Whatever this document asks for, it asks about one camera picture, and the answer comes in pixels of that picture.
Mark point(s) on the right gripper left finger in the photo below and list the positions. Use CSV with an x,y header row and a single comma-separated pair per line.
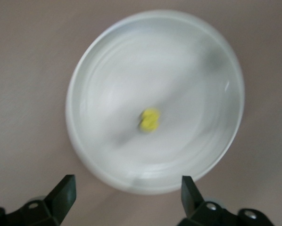
x,y
60,200

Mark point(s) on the brown table cover sheet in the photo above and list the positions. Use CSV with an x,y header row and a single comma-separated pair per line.
x,y
25,70

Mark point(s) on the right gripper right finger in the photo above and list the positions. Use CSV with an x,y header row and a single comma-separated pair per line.
x,y
193,202

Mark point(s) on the yellow letter s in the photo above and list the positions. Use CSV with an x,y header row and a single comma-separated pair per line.
x,y
150,121

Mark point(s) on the beige plate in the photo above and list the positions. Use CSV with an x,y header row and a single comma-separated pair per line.
x,y
155,101

